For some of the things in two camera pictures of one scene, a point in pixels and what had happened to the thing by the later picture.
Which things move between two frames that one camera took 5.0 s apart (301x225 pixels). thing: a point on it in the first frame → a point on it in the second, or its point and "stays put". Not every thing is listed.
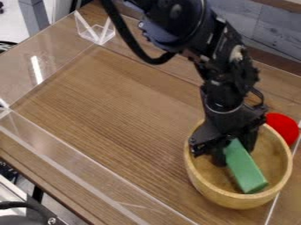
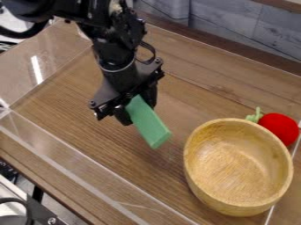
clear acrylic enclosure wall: x=98 y=113 stays put
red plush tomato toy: x=285 y=126 stays put
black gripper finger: x=218 y=153 → x=121 y=114
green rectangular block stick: x=246 y=169 → x=147 y=121
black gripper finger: x=248 y=138 → x=150 y=93
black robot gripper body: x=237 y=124 → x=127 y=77
